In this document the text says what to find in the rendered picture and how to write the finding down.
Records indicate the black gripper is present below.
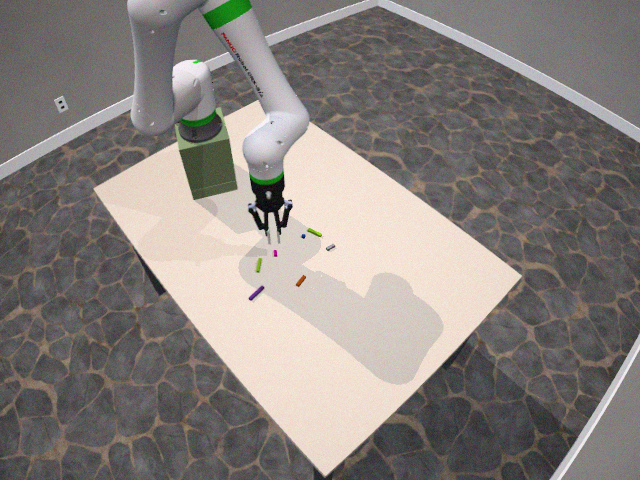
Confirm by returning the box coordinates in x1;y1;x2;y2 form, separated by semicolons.
248;193;293;245

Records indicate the purple rod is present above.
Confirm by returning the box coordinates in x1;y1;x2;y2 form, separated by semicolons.
249;285;265;301

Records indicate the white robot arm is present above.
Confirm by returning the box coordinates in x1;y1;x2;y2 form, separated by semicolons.
127;0;310;199

